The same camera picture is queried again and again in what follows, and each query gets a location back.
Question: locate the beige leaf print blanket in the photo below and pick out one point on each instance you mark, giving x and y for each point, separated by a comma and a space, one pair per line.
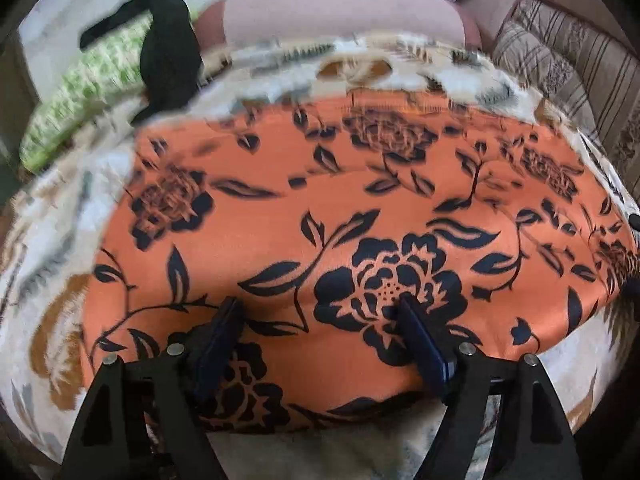
55, 270

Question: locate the orange black floral blouse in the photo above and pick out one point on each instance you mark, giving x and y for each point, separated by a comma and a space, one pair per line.
350, 200

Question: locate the green patterned pillow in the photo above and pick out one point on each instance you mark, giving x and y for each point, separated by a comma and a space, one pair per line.
85, 100

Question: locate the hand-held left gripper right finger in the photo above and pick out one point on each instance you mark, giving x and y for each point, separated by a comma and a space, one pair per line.
422, 345

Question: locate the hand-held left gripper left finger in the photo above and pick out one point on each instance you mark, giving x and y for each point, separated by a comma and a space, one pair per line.
220, 345

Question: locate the black garment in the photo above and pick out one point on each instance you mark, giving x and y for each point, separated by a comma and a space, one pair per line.
167, 55

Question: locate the wooden glass door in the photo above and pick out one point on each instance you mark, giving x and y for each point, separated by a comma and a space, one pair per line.
11, 95

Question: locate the large striped brown cushion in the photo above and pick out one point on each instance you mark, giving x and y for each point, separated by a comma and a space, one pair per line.
600, 75

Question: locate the small striped brown cushion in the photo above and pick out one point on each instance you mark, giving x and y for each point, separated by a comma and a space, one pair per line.
545, 70

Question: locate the pink bolster pillow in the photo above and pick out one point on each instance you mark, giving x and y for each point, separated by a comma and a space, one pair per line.
340, 12

